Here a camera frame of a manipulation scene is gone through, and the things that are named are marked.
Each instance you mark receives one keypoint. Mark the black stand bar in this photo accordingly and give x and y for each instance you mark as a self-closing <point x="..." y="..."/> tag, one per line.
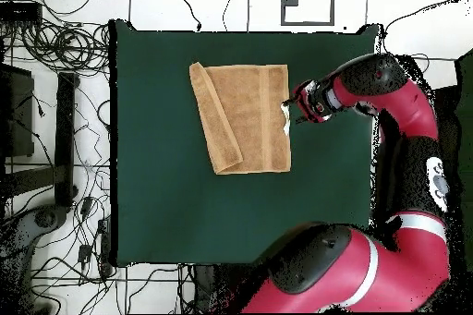
<point x="65" y="137"/>

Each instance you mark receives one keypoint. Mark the pedestal leg with round foot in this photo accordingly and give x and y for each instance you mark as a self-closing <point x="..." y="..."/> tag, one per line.
<point x="44" y="219"/>

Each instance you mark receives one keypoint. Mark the small black power adapter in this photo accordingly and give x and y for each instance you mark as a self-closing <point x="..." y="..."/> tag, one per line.
<point x="87" y="206"/>
<point x="84" y="252"/>

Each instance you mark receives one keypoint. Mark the orange terry towel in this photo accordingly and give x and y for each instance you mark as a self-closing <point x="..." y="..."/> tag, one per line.
<point x="240" y="119"/>

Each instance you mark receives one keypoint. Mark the dark green table cloth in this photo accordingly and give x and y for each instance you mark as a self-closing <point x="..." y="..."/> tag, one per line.
<point x="166" y="200"/>

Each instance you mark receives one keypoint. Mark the flat black device box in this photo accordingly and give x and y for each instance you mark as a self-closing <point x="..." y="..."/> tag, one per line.
<point x="20" y="12"/>

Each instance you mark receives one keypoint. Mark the large black box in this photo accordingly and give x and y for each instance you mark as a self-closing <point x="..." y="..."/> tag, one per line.
<point x="451" y="108"/>
<point x="18" y="115"/>

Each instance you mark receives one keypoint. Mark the grey floor frame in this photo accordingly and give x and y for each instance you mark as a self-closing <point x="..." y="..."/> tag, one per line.
<point x="306" y="23"/>

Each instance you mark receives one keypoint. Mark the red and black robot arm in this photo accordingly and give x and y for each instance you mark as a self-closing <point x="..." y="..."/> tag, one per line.
<point x="406" y="108"/>

